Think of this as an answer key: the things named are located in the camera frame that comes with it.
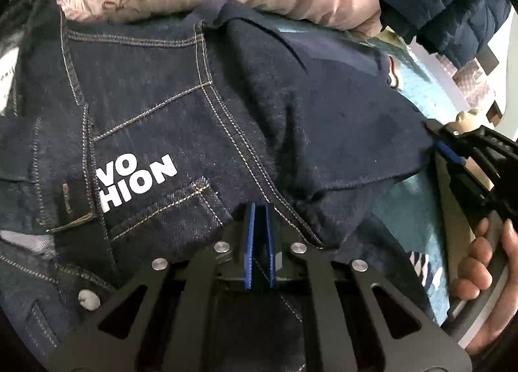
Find dark denim jeans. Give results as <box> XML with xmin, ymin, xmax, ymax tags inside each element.
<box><xmin>1</xmin><ymin>0</ymin><xmax>432</xmax><ymax>361</ymax></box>

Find right hand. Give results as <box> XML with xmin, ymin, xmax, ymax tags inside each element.
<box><xmin>449</xmin><ymin>219</ymin><xmax>517</xmax><ymax>356</ymax></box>

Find teal quilted bedspread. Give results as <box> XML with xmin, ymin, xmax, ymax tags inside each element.
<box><xmin>264</xmin><ymin>13</ymin><xmax>456</xmax><ymax>324</ymax></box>

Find dark blue puffer jacket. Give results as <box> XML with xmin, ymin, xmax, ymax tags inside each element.
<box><xmin>379</xmin><ymin>0</ymin><xmax>512</xmax><ymax>69</ymax></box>

